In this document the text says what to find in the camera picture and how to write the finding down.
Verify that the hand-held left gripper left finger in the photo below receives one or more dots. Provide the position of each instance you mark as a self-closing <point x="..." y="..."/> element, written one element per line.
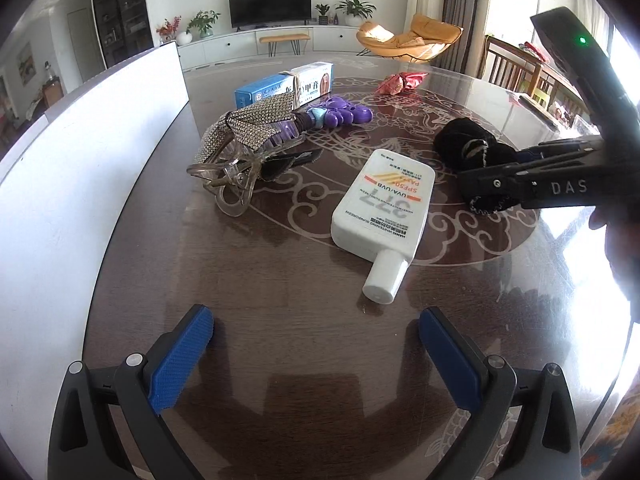
<point x="180" y="360"/>

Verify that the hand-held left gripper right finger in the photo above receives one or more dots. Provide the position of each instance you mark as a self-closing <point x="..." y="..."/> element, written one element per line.
<point x="450" y="360"/>

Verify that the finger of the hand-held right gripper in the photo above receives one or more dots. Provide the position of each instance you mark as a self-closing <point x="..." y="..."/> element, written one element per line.
<point x="495" y="182"/>
<point x="565" y="147"/>

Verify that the black velvet scrunchie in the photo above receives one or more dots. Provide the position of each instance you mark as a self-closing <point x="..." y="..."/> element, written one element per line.
<point x="460" y="140"/>

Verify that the white sunscreen bottle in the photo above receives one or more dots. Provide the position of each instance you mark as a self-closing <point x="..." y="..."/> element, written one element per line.
<point x="385" y="210"/>

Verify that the red candy packet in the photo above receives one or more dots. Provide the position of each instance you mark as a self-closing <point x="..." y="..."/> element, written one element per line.
<point x="400" y="84"/>

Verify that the blue and white medicine box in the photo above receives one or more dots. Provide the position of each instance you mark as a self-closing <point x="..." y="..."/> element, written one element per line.
<point x="265" y="91"/>

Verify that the dark patterned glass desktop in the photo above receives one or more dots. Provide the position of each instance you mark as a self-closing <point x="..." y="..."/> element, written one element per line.
<point x="280" y="280"/>

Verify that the person's right hand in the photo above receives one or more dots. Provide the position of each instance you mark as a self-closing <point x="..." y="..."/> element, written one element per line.
<point x="625" y="250"/>

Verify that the wooden dining chair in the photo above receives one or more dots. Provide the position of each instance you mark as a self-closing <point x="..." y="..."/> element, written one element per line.
<point x="505" y="65"/>

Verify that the orange lounge chair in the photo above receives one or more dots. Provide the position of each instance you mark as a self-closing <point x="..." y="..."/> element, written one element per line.
<point x="415" y="35"/>

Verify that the grey curtain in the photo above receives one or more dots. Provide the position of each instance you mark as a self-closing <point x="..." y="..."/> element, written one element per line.
<point x="467" y="10"/>

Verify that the purple plastic toy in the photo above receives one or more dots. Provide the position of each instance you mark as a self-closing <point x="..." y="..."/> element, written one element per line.
<point x="340" y="112"/>

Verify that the large leafy potted plant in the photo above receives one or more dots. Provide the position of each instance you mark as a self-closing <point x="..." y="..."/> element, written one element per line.
<point x="356" y="7"/>

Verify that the small potted plant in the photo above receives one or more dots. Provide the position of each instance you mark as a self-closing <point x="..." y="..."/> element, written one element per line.
<point x="323" y="12"/>

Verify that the rhinestone bow hair clip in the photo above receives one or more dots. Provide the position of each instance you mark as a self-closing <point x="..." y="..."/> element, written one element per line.
<point x="250" y="127"/>

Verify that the white board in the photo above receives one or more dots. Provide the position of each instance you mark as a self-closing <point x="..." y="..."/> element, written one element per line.
<point x="100" y="120"/>

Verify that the wooden bench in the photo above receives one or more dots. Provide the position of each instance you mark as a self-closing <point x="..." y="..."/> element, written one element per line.
<point x="284" y="38"/>

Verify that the black television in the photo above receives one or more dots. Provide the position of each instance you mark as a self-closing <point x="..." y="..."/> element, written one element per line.
<point x="270" y="5"/>

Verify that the white television cabinet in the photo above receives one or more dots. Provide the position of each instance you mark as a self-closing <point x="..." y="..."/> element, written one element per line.
<point x="235" y="45"/>

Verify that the white round vase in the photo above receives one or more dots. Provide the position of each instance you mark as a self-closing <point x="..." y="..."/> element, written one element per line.
<point x="184" y="38"/>

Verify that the green potted plant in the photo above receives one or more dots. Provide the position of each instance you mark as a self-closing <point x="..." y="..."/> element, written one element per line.
<point x="204" y="22"/>

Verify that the red flower arrangement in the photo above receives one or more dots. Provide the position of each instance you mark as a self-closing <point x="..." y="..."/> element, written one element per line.
<point x="167" y="27"/>

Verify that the dark glass display cabinet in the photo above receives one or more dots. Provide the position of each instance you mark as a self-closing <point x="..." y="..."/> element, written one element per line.
<point x="122" y="10"/>

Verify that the framed wall picture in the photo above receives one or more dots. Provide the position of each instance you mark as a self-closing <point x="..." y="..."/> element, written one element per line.
<point x="26" y="62"/>

